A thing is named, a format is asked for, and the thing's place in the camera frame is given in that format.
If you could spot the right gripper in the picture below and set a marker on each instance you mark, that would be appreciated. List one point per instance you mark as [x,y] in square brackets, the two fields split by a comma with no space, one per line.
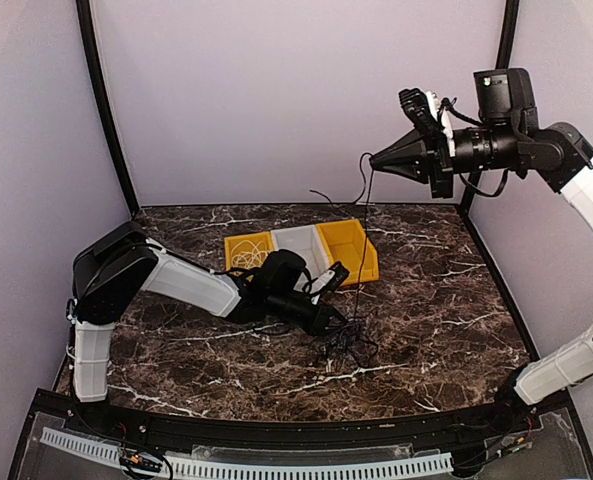
[405,158]

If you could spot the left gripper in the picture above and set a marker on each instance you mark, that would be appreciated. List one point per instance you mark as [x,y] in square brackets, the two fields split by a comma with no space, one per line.
[319,323]

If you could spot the yellow bin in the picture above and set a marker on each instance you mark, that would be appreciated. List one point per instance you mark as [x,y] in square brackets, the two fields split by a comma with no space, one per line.
[247,251]
[346,241]

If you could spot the white bin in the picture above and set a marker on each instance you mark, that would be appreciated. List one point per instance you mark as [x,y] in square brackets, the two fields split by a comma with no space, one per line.
[306,242]

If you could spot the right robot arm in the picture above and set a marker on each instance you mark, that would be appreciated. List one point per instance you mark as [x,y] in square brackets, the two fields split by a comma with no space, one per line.
[505,137]

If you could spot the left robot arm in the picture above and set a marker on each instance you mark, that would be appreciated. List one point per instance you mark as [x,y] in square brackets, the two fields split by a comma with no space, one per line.
[108,274]

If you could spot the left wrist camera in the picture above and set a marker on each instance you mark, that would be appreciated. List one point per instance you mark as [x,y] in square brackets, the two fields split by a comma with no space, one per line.
[328,281]

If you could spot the black front rail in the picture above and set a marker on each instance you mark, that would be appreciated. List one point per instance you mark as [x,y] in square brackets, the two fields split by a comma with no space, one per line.
[464,427]

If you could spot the right black frame post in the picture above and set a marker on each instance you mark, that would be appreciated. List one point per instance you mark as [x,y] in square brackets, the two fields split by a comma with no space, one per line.
[504,51]

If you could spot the black frame post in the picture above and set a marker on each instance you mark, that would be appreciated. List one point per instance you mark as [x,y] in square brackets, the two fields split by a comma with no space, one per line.
[504,51]
[102,101]

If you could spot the white slotted cable duct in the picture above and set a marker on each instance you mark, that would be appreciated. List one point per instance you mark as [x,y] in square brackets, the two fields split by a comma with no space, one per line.
[180,467]

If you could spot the left black frame post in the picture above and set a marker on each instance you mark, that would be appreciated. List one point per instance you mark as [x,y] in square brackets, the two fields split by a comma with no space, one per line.
[102,101]

